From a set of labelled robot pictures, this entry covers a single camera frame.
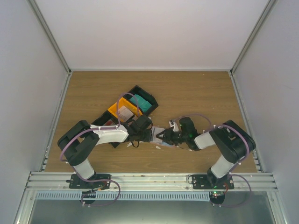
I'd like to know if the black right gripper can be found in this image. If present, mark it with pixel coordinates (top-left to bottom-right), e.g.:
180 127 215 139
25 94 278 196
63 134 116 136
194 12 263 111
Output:
157 128 188 146

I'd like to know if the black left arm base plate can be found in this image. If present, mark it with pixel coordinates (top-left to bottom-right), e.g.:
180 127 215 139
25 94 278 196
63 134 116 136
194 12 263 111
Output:
66 174 111 190

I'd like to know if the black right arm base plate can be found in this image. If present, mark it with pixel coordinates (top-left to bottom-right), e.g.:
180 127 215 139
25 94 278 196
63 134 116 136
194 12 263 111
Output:
187 174 235 190

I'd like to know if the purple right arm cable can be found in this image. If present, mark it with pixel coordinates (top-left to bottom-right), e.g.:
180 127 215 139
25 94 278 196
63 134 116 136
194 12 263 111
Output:
174 113 254 173

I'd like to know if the stack of teal cards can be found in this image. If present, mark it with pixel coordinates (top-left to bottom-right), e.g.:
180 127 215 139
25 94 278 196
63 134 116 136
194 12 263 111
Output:
129 94 152 112

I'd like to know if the stack of white cards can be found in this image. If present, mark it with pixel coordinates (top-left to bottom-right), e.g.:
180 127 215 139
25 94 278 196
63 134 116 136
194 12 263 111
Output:
119 106 134 122

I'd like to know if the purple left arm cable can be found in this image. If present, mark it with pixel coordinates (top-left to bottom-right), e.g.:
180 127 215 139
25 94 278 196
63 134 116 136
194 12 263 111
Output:
59 92 143 164

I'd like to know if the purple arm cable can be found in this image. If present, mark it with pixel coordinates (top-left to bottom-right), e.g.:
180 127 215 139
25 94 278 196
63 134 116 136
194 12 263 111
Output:
59 92 143 164
174 113 254 173

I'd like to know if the black bin with red cards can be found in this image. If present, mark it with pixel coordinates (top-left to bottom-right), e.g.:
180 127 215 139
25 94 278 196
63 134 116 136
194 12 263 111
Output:
90 111 128 148

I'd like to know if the black bin with teal cards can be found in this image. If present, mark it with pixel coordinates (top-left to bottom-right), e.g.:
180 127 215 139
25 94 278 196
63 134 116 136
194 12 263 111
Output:
129 85 158 116

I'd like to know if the aluminium front rail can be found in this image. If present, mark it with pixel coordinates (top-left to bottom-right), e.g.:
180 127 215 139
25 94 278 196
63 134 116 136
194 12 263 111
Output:
25 172 278 191

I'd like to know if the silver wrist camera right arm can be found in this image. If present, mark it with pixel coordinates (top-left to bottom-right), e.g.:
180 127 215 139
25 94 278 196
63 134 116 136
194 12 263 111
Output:
169 120 179 132

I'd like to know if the grey slotted cable duct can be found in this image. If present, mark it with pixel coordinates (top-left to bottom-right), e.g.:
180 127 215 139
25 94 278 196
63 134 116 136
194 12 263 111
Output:
36 191 210 202

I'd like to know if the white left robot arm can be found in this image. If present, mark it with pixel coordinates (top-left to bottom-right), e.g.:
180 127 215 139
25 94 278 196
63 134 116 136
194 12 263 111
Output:
57 115 153 189

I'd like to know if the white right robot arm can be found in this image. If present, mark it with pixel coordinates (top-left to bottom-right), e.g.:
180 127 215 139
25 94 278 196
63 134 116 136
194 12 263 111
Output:
151 117 256 189

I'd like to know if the yellow bin with white cards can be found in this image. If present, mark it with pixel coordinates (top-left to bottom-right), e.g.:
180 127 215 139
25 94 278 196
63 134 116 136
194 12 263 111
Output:
118 97 142 122

